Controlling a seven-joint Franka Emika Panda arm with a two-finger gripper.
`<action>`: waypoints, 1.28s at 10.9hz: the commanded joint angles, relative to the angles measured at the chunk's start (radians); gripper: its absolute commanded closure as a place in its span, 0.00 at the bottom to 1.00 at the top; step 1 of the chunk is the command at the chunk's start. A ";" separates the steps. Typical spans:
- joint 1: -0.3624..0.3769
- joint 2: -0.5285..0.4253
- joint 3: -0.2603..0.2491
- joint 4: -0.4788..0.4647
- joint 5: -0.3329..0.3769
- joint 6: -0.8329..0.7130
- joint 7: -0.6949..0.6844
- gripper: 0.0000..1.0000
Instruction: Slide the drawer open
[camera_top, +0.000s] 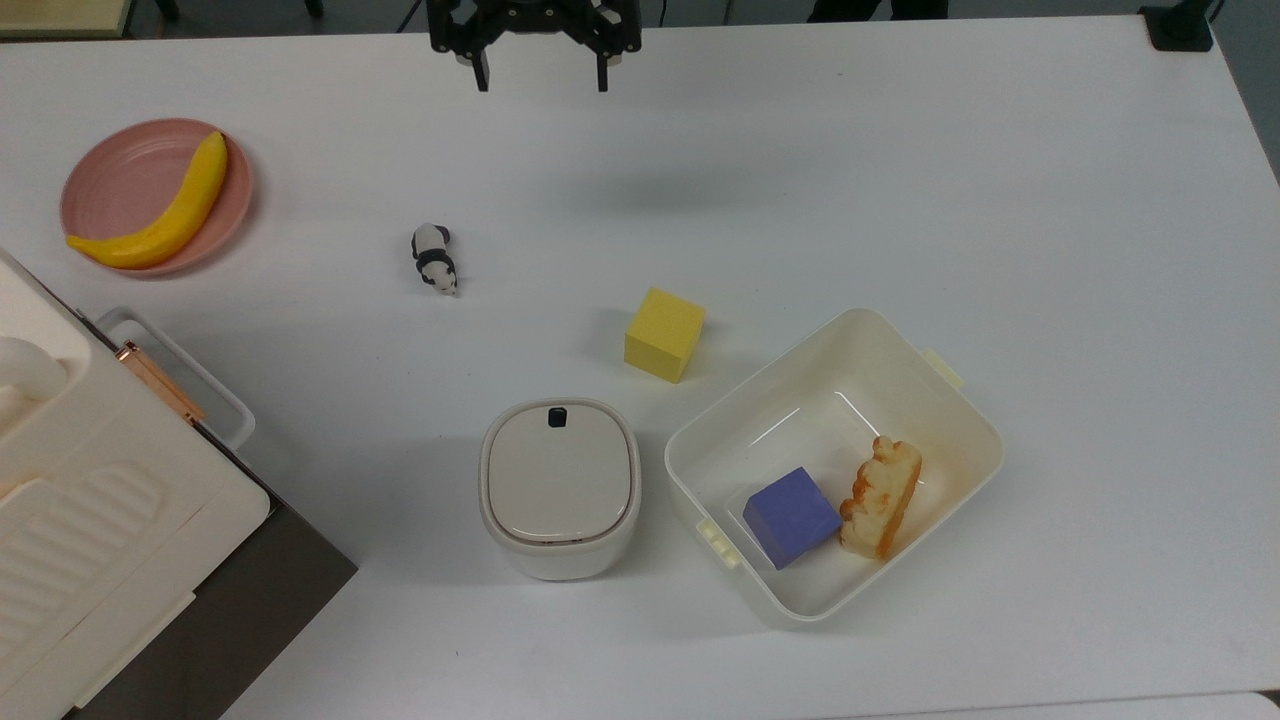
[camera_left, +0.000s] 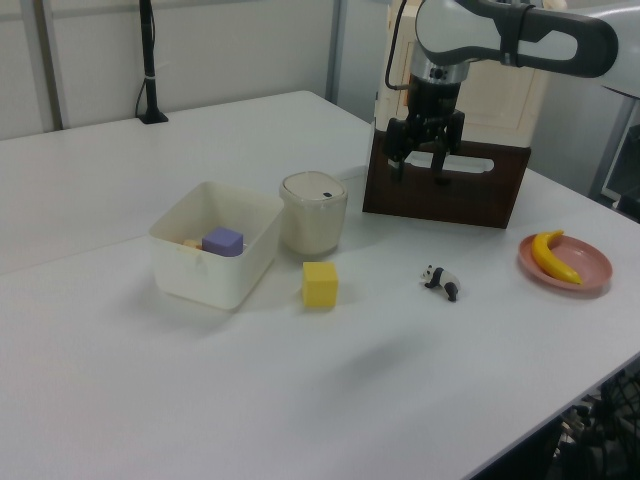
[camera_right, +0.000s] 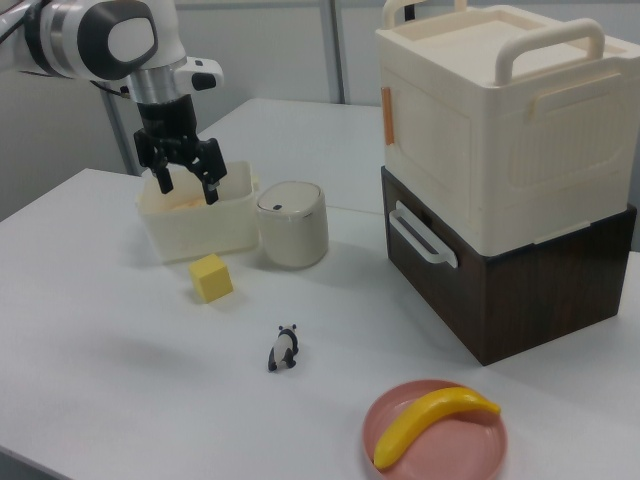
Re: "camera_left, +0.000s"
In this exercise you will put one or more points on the pink round plate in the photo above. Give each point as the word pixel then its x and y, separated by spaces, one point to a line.
pixel 585 262

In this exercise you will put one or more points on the white open plastic bin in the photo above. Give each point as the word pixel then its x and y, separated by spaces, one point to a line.
pixel 200 280

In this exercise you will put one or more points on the black mesh chair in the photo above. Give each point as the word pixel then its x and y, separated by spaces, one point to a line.
pixel 610 430

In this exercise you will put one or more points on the cream round lidded canister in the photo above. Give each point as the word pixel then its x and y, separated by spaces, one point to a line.
pixel 312 220

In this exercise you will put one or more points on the grey metal frame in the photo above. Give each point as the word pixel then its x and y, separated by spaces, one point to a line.
pixel 617 150

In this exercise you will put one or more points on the white grey Franka robot arm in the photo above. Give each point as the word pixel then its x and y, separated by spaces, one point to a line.
pixel 450 30

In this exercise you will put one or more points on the yellow foam cube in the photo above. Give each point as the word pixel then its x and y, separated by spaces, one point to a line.
pixel 320 285

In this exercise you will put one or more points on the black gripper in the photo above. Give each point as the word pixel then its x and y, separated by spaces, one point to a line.
pixel 434 100

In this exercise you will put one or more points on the dark brown wooden cabinet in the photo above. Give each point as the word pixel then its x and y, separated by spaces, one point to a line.
pixel 440 210

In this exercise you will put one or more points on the purple foam cube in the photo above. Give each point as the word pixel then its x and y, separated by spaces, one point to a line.
pixel 222 241

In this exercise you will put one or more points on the small panda figurine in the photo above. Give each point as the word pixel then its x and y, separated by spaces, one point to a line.
pixel 442 280

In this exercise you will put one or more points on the black pole stand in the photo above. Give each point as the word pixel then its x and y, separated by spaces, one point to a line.
pixel 148 50

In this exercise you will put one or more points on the yellow toy banana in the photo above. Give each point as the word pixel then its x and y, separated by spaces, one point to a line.
pixel 542 252

